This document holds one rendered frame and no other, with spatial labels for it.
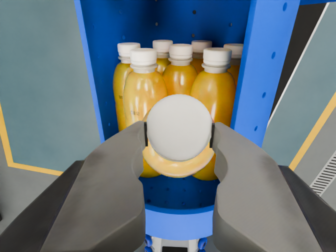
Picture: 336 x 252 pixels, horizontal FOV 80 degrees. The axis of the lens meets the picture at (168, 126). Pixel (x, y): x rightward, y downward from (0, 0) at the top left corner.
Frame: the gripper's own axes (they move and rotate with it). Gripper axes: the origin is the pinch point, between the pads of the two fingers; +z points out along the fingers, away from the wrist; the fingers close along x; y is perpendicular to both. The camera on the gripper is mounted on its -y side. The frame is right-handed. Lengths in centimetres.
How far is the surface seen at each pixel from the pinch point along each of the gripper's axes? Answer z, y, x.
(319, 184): 129, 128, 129
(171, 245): 32, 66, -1
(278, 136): 130, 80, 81
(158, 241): 38, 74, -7
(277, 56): 11.9, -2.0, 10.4
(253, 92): 9.8, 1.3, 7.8
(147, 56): 18.1, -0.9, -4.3
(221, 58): 17.5, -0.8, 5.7
